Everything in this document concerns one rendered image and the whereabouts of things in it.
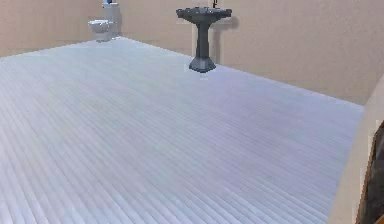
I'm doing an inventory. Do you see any dark grey pedestal sink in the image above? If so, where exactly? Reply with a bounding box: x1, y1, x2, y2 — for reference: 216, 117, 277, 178
175, 6, 233, 74

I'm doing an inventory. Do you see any white toilet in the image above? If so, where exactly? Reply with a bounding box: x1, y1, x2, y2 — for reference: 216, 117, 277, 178
87, 2, 122, 43

